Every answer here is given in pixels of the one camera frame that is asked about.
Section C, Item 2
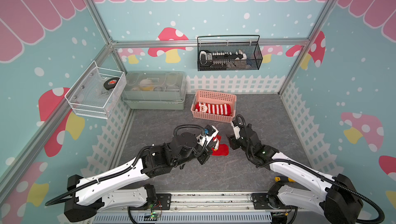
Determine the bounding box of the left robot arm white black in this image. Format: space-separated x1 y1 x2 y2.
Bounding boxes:
45 124 219 223

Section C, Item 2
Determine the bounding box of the plain red sock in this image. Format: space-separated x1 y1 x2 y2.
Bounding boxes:
212 135 229 157

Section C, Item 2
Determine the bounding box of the black wire mesh wall basket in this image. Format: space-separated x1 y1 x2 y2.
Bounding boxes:
197 35 263 71

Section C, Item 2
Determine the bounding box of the white wire wall basket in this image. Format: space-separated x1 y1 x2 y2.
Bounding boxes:
65 61 126 119

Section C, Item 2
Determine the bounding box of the pink plastic basket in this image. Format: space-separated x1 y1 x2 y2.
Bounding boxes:
191 90 237 123

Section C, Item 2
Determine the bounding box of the red white striped sock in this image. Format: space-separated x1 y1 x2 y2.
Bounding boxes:
193 102 233 116

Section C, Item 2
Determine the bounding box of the white black remote in basket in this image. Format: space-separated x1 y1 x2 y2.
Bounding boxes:
198 50 247 70

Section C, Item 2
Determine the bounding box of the clear lidded storage box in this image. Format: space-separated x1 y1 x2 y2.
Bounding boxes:
122 70 187 110

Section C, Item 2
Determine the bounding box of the black red tape measure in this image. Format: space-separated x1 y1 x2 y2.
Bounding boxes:
104 77 120 91

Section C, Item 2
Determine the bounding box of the yellow handled screwdriver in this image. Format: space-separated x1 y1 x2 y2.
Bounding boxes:
274 176 295 183

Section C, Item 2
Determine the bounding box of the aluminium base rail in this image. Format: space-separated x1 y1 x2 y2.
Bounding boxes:
78 190 298 224

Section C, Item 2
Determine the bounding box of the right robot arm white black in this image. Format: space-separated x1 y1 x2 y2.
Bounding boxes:
228 115 385 224

